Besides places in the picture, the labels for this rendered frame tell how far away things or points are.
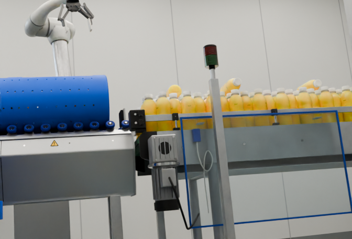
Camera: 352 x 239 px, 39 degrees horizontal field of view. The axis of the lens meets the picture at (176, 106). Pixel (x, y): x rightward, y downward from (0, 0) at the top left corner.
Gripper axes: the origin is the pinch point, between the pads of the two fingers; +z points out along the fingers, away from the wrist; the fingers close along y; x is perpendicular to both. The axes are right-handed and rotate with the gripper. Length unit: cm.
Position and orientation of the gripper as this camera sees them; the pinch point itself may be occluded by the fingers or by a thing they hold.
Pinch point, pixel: (78, 29)
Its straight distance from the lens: 277.4
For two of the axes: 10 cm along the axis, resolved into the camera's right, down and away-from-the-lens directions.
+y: -8.8, 1.3, -4.6
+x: 4.1, -3.0, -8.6
